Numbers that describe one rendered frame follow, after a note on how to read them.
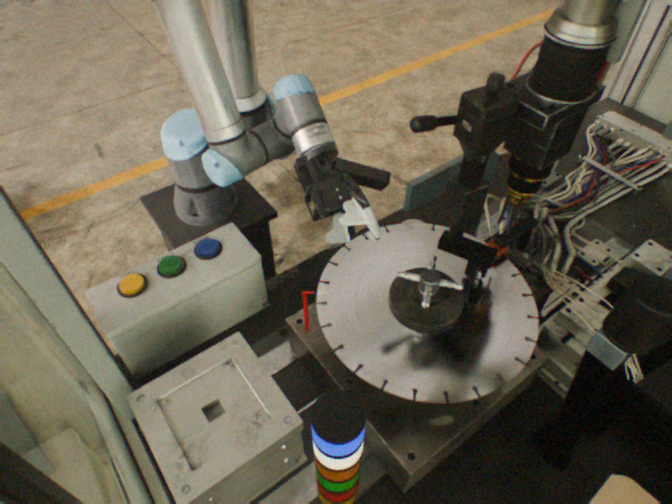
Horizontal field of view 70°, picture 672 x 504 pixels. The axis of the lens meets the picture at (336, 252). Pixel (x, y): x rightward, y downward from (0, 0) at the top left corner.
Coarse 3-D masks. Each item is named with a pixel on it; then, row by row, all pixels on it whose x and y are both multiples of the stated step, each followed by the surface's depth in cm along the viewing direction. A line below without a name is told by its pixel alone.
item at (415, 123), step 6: (414, 120) 57; (420, 120) 57; (426, 120) 57; (432, 120) 57; (438, 120) 58; (444, 120) 59; (450, 120) 59; (414, 126) 57; (420, 126) 57; (426, 126) 57; (432, 126) 58; (438, 126) 59; (414, 132) 58; (420, 132) 58
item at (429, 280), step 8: (432, 256) 72; (432, 264) 71; (400, 272) 70; (424, 272) 69; (432, 272) 69; (416, 280) 69; (424, 280) 68; (432, 280) 68; (440, 280) 68; (424, 288) 69; (432, 288) 68; (456, 288) 68; (424, 296) 67; (424, 304) 66
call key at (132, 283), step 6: (126, 276) 81; (132, 276) 81; (138, 276) 81; (120, 282) 80; (126, 282) 80; (132, 282) 80; (138, 282) 80; (144, 282) 81; (120, 288) 79; (126, 288) 79; (132, 288) 79; (138, 288) 80; (126, 294) 80
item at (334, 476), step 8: (320, 464) 43; (360, 464) 45; (320, 472) 45; (328, 472) 43; (336, 472) 42; (344, 472) 43; (352, 472) 44; (328, 480) 44; (336, 480) 44; (344, 480) 44
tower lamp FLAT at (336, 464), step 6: (318, 450) 40; (360, 450) 42; (318, 456) 42; (324, 456) 40; (348, 456) 40; (354, 456) 41; (360, 456) 43; (324, 462) 41; (330, 462) 41; (336, 462) 41; (342, 462) 41; (348, 462) 41; (354, 462) 42; (330, 468) 42; (336, 468) 42; (342, 468) 42; (348, 468) 42
